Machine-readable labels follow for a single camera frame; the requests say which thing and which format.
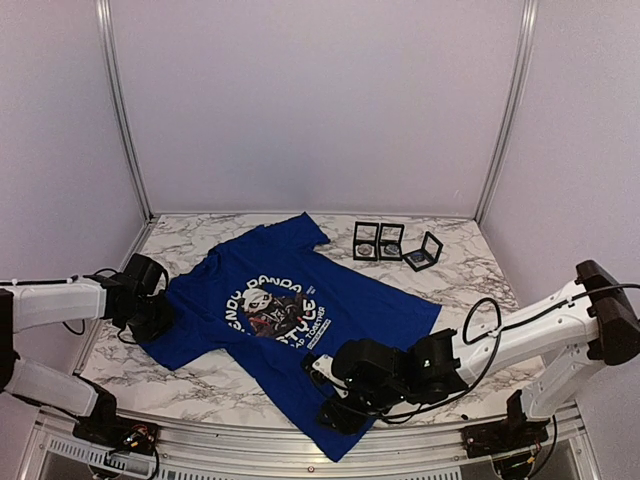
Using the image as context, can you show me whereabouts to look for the aluminium corner post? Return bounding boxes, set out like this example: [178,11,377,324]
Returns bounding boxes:
[95,0,154,224]
[473,0,539,227]

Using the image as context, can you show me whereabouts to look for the right aluminium corner post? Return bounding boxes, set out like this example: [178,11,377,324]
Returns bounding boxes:
[473,0,539,227]

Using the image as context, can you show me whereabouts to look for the aluminium front rail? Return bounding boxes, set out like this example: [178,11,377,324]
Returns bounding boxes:
[29,399,591,480]

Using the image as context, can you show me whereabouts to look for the dark blue round brooch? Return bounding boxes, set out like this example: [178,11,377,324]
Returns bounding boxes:
[382,243,401,257]

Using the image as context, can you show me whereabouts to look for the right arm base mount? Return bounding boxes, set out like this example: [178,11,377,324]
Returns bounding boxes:
[461,390,550,459]

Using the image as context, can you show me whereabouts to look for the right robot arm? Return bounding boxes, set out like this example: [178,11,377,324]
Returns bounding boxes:
[307,260,639,448]

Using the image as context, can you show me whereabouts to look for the pink round brooch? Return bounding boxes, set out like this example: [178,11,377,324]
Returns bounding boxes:
[356,243,374,256]

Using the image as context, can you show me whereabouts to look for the left aluminium corner post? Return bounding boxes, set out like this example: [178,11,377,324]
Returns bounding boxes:
[95,0,154,224]

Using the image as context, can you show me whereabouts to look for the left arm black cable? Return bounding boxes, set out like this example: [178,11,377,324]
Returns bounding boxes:
[62,267,171,346]

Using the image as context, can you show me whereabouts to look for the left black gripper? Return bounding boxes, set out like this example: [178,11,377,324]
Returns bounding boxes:
[117,299,173,349]

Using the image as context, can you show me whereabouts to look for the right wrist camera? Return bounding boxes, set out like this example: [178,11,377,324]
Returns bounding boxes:
[301,353,349,399]

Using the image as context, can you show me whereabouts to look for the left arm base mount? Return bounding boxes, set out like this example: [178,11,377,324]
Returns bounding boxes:
[72,383,159,456]

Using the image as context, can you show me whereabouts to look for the blue printed t-shirt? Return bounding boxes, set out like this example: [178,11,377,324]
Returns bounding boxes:
[142,213,441,462]

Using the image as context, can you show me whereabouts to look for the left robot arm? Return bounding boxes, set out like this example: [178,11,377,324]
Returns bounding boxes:
[1,254,174,445]

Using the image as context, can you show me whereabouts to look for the black wire frame cube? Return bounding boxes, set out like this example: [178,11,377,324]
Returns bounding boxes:
[352,221,380,261]

